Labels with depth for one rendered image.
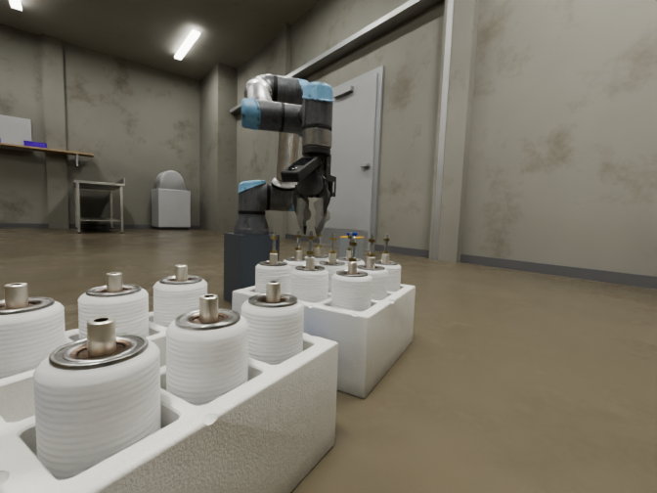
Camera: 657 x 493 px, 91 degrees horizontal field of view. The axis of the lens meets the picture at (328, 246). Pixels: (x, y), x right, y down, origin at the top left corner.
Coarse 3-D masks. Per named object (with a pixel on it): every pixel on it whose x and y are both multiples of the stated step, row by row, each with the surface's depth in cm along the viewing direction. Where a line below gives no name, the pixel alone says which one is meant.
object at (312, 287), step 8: (296, 272) 79; (304, 272) 78; (312, 272) 78; (320, 272) 79; (296, 280) 79; (304, 280) 78; (312, 280) 78; (320, 280) 79; (296, 288) 79; (304, 288) 78; (312, 288) 78; (320, 288) 79; (296, 296) 79; (304, 296) 78; (312, 296) 78; (320, 296) 79
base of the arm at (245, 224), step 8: (240, 216) 137; (248, 216) 136; (256, 216) 137; (264, 216) 141; (240, 224) 136; (248, 224) 135; (256, 224) 136; (264, 224) 139; (240, 232) 135; (248, 232) 135; (256, 232) 136; (264, 232) 138
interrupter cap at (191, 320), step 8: (192, 312) 42; (224, 312) 42; (232, 312) 43; (176, 320) 38; (184, 320) 39; (192, 320) 39; (224, 320) 40; (232, 320) 40; (184, 328) 37; (192, 328) 36; (200, 328) 36; (208, 328) 37; (216, 328) 37
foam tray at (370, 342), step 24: (408, 288) 97; (240, 312) 85; (312, 312) 74; (336, 312) 71; (360, 312) 70; (384, 312) 76; (408, 312) 95; (336, 336) 71; (360, 336) 68; (384, 336) 77; (408, 336) 97; (360, 360) 69; (384, 360) 79; (360, 384) 69
